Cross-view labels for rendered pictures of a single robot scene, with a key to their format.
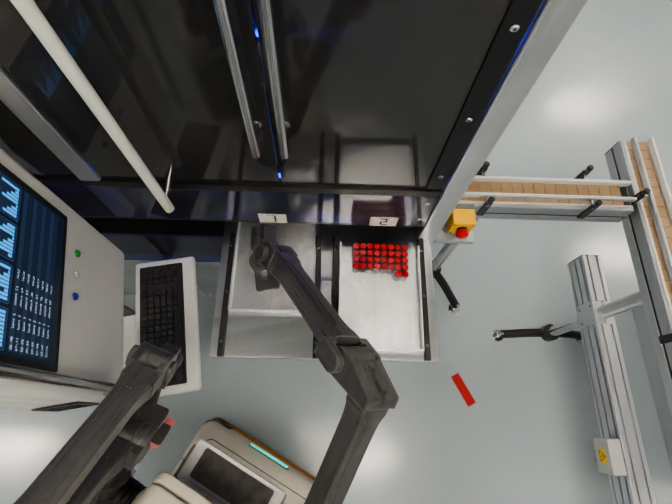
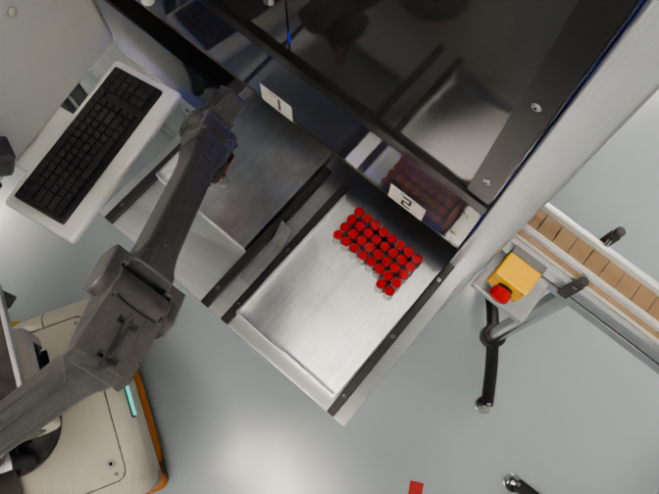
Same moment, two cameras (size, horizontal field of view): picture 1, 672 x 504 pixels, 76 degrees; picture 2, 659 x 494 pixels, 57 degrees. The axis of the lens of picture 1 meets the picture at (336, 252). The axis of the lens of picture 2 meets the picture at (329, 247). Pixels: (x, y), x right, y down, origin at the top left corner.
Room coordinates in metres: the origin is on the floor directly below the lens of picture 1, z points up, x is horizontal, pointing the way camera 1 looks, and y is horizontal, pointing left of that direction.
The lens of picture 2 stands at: (0.16, -0.32, 2.13)
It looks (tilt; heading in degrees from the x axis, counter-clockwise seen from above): 73 degrees down; 42
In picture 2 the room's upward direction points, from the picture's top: 3 degrees clockwise
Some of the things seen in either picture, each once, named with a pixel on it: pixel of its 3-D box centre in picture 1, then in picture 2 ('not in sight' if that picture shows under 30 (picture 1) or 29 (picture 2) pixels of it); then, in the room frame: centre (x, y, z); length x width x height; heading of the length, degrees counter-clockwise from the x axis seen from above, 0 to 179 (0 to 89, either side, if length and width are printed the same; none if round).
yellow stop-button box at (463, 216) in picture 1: (460, 219); (515, 274); (0.63, -0.38, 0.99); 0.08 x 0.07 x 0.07; 4
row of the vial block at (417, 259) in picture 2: (379, 249); (386, 238); (0.54, -0.14, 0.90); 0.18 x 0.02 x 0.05; 94
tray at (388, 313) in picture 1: (379, 295); (338, 292); (0.38, -0.15, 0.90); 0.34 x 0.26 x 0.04; 4
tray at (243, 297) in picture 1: (274, 259); (253, 158); (0.47, 0.20, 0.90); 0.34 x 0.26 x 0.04; 4
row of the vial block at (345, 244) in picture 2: (379, 268); (366, 261); (0.47, -0.15, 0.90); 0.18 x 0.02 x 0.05; 94
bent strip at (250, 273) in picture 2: (325, 304); (265, 253); (0.33, 0.02, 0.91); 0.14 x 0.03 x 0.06; 3
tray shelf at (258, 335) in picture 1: (326, 284); (290, 232); (0.41, 0.02, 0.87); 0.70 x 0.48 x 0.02; 94
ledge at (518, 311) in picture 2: (452, 224); (514, 279); (0.67, -0.40, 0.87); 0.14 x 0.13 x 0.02; 4
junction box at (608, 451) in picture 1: (609, 456); not in sight; (-0.02, -1.08, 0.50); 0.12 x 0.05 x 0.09; 4
